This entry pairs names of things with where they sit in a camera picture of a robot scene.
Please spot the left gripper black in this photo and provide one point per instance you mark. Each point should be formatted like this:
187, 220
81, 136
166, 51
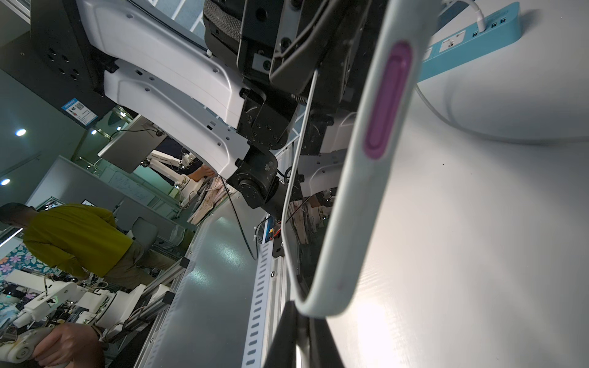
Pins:
276, 46

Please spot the white case phone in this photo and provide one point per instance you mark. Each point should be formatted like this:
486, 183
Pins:
404, 36

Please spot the teal power strip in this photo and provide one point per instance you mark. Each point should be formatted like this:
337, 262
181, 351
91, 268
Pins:
502, 29

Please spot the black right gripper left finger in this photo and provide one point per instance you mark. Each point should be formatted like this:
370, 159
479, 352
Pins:
281, 353

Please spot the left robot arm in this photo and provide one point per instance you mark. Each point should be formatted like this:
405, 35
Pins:
233, 99

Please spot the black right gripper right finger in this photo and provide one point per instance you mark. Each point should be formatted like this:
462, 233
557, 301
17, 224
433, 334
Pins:
323, 350

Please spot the person hand foreground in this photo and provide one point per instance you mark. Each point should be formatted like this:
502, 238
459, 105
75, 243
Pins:
78, 345

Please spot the person in yellow shirt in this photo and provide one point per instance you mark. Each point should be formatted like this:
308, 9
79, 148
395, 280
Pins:
82, 240

